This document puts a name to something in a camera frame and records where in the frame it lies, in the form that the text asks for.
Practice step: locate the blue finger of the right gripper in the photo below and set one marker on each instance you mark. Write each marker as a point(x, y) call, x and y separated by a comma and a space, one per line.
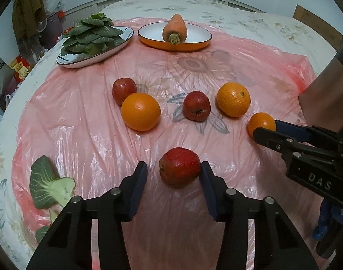
point(300, 133)
point(273, 140)

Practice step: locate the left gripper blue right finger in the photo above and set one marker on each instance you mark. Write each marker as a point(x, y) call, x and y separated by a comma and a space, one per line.
point(214, 188)

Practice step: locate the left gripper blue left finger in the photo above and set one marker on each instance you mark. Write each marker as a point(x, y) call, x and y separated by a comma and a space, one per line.
point(132, 189)

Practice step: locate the red apple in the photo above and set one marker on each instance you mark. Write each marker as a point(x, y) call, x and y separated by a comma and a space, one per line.
point(122, 88)
point(179, 167)
point(196, 106)

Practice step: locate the small orange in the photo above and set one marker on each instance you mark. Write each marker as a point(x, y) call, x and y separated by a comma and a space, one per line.
point(140, 112)

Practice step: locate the blue gloved right hand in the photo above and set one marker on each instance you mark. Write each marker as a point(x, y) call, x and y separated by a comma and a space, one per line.
point(329, 229)

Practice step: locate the black copper electric kettle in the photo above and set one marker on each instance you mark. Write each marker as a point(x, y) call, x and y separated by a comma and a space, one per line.
point(322, 101)

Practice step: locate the bok choy piece upper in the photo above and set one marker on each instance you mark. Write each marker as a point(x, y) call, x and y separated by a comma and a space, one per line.
point(46, 187)

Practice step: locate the bok choy piece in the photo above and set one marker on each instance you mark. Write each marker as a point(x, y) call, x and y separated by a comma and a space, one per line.
point(41, 232)
point(46, 187)

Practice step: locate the bok choy piece lower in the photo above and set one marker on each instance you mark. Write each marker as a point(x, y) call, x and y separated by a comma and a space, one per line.
point(41, 232)

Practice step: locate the pink plastic sheet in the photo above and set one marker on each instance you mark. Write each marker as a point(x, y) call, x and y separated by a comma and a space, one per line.
point(74, 120)

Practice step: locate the wooden headboard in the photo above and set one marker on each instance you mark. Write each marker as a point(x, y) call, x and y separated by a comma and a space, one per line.
point(328, 32)

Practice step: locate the floral bed quilt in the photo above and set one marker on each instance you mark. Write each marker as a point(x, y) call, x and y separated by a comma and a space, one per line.
point(281, 32)

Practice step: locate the white plate with greens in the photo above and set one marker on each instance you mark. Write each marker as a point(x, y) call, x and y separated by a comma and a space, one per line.
point(79, 61)

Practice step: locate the orange oval dish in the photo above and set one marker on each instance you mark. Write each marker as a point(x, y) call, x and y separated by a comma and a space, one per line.
point(192, 38)

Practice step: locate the pile of green leaves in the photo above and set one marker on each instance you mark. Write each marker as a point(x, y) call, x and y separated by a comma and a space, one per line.
point(91, 37)

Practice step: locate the orange carrot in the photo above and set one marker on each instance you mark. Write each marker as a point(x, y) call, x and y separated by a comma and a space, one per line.
point(175, 28)

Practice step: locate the red yellow snack boxes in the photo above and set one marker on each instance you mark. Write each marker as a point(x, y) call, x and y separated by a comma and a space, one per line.
point(21, 68)

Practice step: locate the purple storage bin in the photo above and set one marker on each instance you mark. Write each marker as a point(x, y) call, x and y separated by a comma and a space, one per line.
point(51, 29)

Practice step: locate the grey shopping bag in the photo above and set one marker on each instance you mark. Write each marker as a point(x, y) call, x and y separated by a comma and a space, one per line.
point(6, 76)

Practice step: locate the olive green hanging coat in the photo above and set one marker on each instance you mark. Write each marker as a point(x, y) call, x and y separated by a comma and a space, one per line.
point(26, 18)

